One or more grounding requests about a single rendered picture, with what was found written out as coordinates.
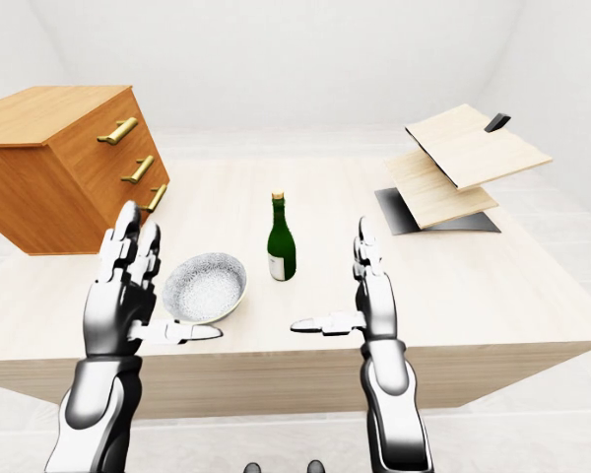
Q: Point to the large wooden cabinet drawer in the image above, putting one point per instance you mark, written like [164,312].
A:
[103,130]

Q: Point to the medium wooden cabinet drawer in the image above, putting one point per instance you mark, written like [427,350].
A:
[128,170]

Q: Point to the wooden cabinet with drawers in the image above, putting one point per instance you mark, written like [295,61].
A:
[39,167]

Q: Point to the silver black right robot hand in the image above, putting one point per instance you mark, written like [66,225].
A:
[376,305]

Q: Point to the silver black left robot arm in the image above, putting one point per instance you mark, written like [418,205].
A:
[96,419]

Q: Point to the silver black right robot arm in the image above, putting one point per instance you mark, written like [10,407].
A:
[396,409]

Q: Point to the patterned white grey bowl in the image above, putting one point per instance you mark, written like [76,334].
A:
[204,290]

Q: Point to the small dark rounded shape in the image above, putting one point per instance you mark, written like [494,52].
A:
[315,466]
[251,467]

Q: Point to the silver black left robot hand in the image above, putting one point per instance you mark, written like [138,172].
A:
[109,315]

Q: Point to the pale wood wine rack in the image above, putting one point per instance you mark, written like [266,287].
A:
[453,170]

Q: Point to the green glass wine bottle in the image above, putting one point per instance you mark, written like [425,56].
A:
[281,241]

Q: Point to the small wooden cabinet drawer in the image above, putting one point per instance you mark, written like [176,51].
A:
[150,197]

